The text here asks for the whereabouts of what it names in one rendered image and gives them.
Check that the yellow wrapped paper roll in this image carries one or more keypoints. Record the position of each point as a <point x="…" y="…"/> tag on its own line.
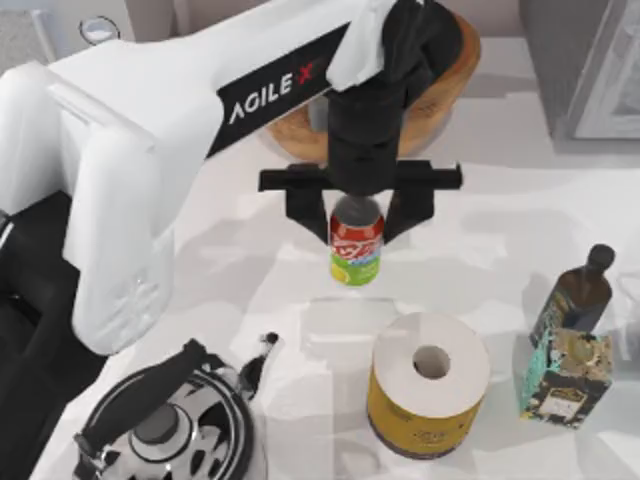
<point x="425" y="400"/>

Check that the shiny metal kettle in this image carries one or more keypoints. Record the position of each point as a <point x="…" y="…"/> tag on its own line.
<point x="170" y="425"/>

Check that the grey cabinet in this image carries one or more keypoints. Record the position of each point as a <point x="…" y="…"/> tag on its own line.
<point x="600" y="70"/>

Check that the red and green can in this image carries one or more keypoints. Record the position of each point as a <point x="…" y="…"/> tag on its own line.
<point x="357" y="250"/>

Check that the dark glass bottle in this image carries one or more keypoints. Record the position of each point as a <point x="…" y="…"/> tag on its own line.
<point x="580" y="295"/>

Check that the wooden bowl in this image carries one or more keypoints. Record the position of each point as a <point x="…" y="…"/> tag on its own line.
<point x="440" y="105"/>

